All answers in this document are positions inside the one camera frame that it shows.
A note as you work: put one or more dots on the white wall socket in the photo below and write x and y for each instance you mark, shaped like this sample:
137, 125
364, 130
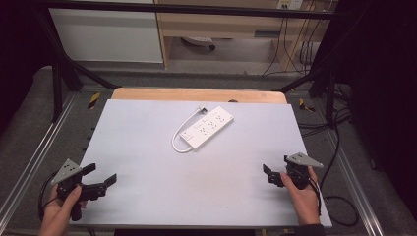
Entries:
290, 4

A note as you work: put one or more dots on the aluminium rail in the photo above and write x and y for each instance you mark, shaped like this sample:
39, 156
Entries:
357, 190
32, 157

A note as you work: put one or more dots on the wooden desk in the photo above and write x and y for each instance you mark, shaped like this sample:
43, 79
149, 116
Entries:
213, 26

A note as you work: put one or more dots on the black curtain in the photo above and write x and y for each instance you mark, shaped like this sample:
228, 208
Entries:
19, 49
383, 82

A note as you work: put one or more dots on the white cabinet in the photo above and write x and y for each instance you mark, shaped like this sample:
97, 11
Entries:
105, 36

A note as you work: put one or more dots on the person's right hand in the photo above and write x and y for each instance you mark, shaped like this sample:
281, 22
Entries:
305, 205

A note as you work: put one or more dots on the yellow and black tape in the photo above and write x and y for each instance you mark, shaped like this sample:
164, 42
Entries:
305, 105
94, 100

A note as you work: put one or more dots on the white plug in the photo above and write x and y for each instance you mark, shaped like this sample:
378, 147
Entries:
202, 108

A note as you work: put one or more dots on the black metal frame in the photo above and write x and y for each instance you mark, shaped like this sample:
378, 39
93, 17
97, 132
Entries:
183, 9

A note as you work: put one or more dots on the grey chair base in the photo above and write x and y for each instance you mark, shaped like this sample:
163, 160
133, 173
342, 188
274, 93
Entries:
200, 41

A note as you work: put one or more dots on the person's left hand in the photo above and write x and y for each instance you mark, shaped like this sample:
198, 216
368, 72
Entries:
57, 213

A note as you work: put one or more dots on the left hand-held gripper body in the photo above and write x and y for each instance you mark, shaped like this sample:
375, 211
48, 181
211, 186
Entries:
67, 172

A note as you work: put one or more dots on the wooden table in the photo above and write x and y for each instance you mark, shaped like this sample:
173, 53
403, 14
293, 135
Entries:
196, 95

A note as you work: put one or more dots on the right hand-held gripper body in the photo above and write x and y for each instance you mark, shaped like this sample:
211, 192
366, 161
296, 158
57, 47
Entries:
300, 170

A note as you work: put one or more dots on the white power strip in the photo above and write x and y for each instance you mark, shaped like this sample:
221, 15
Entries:
207, 128

